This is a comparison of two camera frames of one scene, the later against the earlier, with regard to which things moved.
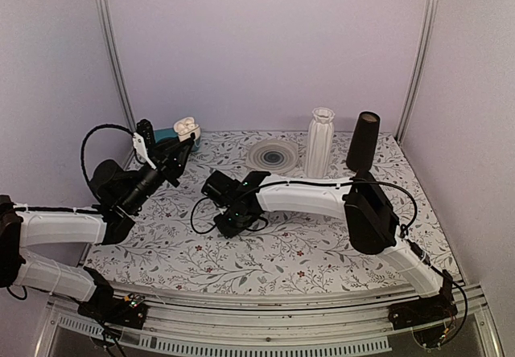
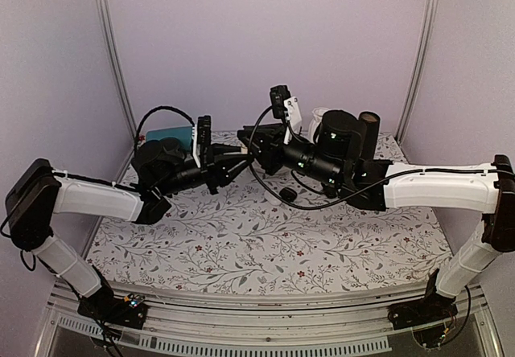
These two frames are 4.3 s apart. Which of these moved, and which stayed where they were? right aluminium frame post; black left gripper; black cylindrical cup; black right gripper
Moved: black left gripper; black right gripper
Stayed: right aluminium frame post; black cylindrical cup
